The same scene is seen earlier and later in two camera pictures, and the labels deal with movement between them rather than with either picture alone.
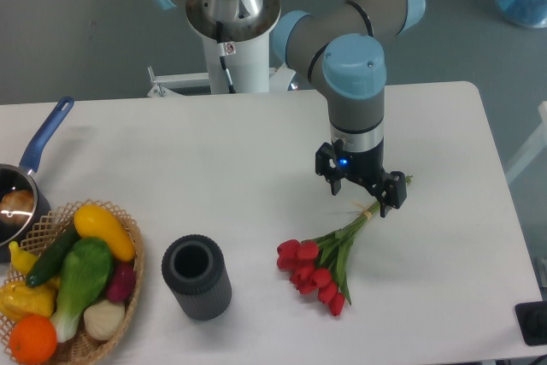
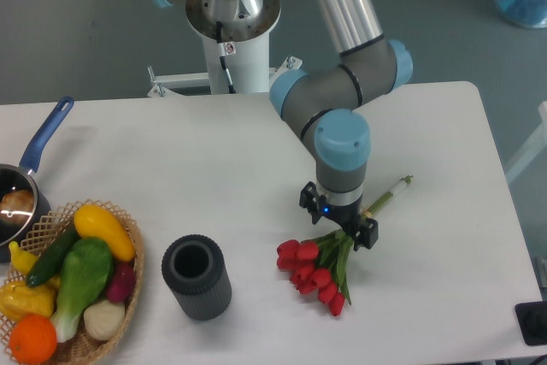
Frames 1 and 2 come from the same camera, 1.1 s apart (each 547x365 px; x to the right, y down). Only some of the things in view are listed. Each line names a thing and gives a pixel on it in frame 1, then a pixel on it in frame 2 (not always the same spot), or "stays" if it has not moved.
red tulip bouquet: [321, 267] stays
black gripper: [367, 167] → [317, 206]
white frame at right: [537, 147] stays
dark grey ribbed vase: [194, 268] stays
